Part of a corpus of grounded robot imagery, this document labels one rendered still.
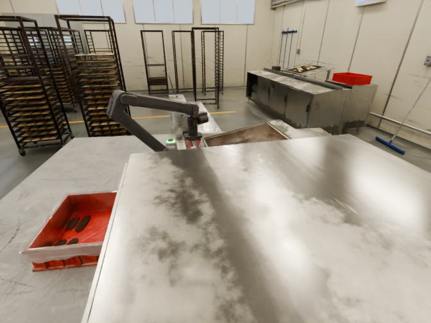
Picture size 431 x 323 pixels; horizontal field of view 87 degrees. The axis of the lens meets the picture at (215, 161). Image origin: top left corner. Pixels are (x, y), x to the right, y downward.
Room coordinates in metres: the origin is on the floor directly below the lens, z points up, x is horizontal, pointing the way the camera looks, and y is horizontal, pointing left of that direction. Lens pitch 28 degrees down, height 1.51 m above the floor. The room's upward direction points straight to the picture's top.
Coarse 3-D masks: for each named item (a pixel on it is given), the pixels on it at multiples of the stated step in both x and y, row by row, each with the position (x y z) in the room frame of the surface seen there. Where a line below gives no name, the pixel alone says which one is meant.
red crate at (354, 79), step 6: (342, 72) 4.39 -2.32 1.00; (348, 72) 4.42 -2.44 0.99; (336, 78) 4.24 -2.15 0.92; (342, 78) 4.10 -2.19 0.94; (348, 78) 3.98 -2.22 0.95; (354, 78) 3.87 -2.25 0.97; (360, 78) 3.89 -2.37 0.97; (366, 78) 3.92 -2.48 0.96; (354, 84) 3.86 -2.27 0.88; (360, 84) 3.90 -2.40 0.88
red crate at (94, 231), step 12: (72, 216) 0.77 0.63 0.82; (84, 216) 0.77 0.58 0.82; (96, 216) 0.77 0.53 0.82; (108, 216) 0.77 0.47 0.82; (84, 228) 0.70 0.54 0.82; (96, 228) 0.70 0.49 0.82; (84, 240) 0.63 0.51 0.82; (96, 240) 0.63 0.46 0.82; (36, 264) 0.51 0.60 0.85; (48, 264) 0.51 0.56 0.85; (60, 264) 0.51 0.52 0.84; (72, 264) 0.52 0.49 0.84; (84, 264) 0.52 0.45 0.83; (96, 264) 0.52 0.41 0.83
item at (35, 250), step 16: (80, 192) 0.81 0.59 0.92; (96, 192) 0.81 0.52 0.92; (112, 192) 0.82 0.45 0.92; (64, 208) 0.74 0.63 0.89; (80, 208) 0.80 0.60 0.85; (96, 208) 0.81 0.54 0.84; (112, 208) 0.82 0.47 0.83; (48, 224) 0.63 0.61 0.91; (64, 224) 0.70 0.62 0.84; (32, 240) 0.54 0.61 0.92; (48, 240) 0.60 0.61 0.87; (32, 256) 0.49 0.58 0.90; (48, 256) 0.50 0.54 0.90; (64, 256) 0.50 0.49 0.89
